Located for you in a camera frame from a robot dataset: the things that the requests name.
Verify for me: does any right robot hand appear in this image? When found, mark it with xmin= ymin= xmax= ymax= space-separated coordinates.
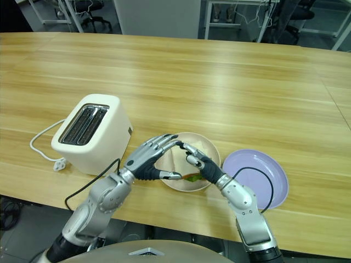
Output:
xmin=177 ymin=141 xmax=226 ymax=184

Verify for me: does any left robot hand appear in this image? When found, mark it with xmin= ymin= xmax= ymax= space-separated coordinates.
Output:
xmin=124 ymin=133 xmax=183 ymax=182

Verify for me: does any bread slice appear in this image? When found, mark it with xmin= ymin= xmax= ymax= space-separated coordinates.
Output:
xmin=164 ymin=141 xmax=206 ymax=179

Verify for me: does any beige plate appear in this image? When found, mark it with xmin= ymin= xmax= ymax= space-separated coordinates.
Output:
xmin=158 ymin=132 xmax=221 ymax=192

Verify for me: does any green lettuce leaf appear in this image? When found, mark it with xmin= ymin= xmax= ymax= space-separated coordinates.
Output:
xmin=183 ymin=173 xmax=205 ymax=184

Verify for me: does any purple plate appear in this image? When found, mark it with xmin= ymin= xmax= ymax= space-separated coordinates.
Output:
xmin=222 ymin=148 xmax=290 ymax=210

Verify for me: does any cream toaster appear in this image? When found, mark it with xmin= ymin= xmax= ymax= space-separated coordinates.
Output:
xmin=51 ymin=94 xmax=134 ymax=176

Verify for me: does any robot body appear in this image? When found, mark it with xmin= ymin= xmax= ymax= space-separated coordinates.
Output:
xmin=59 ymin=239 xmax=234 ymax=263

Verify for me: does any person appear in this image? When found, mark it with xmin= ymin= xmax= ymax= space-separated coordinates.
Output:
xmin=212 ymin=0 xmax=234 ymax=23

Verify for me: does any black office chair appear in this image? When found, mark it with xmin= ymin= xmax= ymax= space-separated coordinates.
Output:
xmin=56 ymin=0 xmax=112 ymax=33
xmin=270 ymin=0 xmax=316 ymax=46

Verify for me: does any black cable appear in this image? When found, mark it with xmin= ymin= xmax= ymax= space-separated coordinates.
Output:
xmin=64 ymin=158 xmax=121 ymax=211
xmin=231 ymin=167 xmax=275 ymax=213

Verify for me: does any white cord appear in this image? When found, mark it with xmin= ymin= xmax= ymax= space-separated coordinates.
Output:
xmin=29 ymin=119 xmax=68 ymax=173

